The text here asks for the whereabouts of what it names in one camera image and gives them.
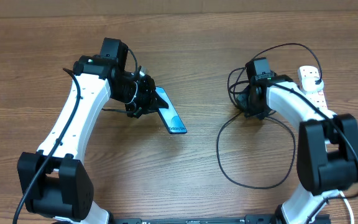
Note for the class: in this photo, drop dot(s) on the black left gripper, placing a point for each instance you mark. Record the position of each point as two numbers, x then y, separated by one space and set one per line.
149 103

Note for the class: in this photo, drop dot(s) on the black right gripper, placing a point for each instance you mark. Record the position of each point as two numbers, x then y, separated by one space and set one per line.
242 100

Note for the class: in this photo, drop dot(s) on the blue smartphone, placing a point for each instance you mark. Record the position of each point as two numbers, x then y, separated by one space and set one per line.
169 116

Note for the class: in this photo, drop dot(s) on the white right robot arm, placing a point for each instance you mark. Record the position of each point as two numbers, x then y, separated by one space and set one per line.
327 157

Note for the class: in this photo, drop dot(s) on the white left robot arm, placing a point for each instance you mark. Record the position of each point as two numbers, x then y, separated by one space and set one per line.
54 181

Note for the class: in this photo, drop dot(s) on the white charger plug adapter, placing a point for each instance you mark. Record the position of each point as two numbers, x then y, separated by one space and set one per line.
309 85

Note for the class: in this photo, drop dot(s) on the white power strip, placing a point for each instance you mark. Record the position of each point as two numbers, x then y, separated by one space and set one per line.
308 75

